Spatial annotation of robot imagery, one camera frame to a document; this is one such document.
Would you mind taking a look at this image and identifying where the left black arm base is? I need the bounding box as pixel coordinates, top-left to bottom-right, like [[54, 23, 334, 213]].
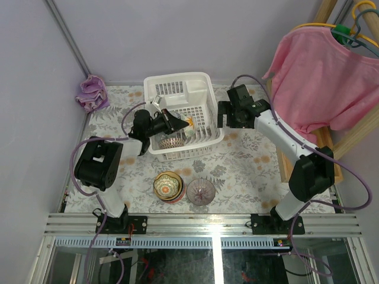
[[92, 207, 148, 235]]

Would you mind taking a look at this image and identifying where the wooden clothes rack frame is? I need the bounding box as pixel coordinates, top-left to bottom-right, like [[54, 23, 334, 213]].
[[266, 0, 379, 184]]

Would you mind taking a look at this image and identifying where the white plastic dish rack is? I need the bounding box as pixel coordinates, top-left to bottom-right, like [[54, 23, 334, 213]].
[[144, 72, 224, 162]]

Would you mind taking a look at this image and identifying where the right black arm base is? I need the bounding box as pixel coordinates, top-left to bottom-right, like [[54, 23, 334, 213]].
[[245, 207, 306, 235]]

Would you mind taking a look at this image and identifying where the tan patterned ceramic bowl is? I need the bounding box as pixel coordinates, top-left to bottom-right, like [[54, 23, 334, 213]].
[[158, 137, 184, 150]]

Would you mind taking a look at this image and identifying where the scalloped green orange bowl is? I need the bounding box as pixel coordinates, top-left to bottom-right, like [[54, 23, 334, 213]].
[[153, 172, 181, 200]]

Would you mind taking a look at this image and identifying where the yellow clothes hanger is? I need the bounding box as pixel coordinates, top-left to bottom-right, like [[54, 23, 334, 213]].
[[292, 1, 378, 48]]

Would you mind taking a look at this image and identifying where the green clothes hanger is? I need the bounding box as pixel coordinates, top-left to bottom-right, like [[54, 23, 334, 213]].
[[330, 8, 378, 57]]

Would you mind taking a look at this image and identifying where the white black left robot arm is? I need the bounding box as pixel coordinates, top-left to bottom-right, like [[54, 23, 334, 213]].
[[69, 109, 190, 234]]

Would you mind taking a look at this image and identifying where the pink t-shirt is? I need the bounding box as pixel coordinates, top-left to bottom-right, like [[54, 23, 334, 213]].
[[262, 27, 379, 153]]

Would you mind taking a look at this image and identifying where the crumpled purple cloth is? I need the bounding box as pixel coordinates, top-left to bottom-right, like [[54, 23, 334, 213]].
[[75, 75, 110, 113]]

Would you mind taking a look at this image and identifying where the yellow flower ceramic bowl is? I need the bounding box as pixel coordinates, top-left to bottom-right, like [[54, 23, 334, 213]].
[[181, 114, 195, 138]]

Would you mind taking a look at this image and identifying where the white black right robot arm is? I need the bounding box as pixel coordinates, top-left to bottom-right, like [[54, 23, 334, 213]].
[[217, 85, 335, 234]]

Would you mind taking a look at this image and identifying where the purple glass bowl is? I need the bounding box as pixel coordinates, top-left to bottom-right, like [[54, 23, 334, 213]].
[[187, 178, 216, 206]]

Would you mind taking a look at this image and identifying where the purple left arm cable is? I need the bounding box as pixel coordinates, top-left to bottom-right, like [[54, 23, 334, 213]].
[[69, 102, 147, 284]]

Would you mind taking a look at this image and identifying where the aluminium rail frame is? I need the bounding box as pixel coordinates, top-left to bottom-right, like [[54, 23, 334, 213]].
[[27, 213, 378, 283]]

